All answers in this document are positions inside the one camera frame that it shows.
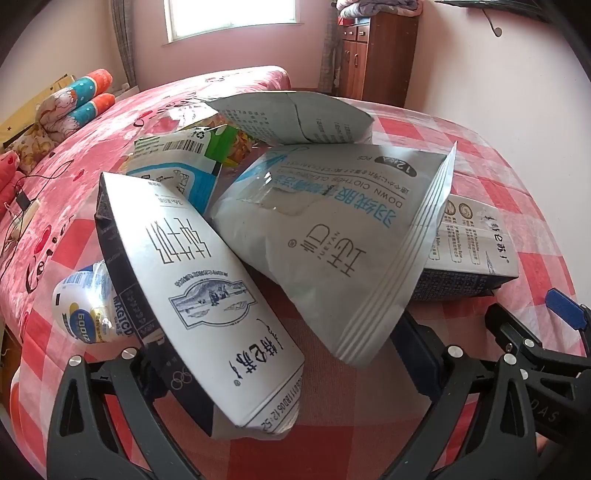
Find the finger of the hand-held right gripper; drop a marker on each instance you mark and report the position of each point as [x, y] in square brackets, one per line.
[517, 332]
[565, 310]

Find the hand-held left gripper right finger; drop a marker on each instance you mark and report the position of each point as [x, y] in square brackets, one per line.
[422, 355]

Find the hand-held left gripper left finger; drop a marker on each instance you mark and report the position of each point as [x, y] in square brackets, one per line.
[124, 383]

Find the white blue snack bag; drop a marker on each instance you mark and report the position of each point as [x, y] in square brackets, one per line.
[78, 300]

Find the white and black milk carton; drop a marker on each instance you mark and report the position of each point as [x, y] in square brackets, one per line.
[198, 286]
[466, 249]

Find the white wet wipes pouch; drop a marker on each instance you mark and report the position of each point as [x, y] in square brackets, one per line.
[332, 258]

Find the white packet with green edge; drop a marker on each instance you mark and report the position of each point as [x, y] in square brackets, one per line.
[184, 152]

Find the red checked plastic tablecloth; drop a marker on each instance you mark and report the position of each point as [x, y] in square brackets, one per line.
[485, 152]

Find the black charger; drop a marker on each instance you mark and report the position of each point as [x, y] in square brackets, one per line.
[21, 200]

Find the beige floral pillow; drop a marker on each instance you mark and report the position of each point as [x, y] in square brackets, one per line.
[32, 143]

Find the yellow snack wrapper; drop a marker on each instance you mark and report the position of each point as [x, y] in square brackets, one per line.
[242, 147]

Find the grey white plastic packet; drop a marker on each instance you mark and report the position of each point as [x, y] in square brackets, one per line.
[286, 117]

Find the folded cartoon print quilt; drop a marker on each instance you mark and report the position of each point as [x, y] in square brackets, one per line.
[87, 97]

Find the colourful pillows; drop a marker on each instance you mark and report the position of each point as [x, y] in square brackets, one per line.
[23, 110]

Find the brown wooden cabinet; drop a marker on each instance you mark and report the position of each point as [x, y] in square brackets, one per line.
[383, 60]

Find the black television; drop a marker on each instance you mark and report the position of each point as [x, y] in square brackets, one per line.
[498, 5]

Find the grey checked curtain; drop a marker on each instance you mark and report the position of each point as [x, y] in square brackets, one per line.
[330, 50]
[127, 41]

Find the folded pink grey blanket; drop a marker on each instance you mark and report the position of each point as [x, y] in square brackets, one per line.
[374, 7]

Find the window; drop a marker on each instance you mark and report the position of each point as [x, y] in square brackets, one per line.
[231, 18]

